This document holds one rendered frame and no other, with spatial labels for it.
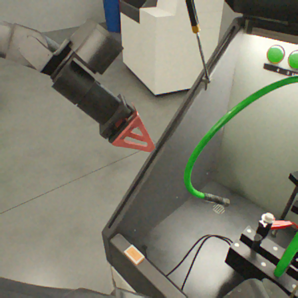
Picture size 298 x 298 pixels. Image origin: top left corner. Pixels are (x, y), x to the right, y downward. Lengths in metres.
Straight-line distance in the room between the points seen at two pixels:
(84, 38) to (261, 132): 0.66
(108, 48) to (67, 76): 0.08
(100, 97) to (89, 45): 0.08
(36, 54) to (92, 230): 1.68
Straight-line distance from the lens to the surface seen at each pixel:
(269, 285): 0.26
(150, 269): 0.76
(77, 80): 0.45
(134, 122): 0.45
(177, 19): 3.35
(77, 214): 2.15
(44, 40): 0.48
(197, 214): 1.03
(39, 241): 2.08
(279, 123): 0.91
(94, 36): 0.46
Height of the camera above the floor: 1.62
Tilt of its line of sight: 39 degrees down
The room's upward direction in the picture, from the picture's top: straight up
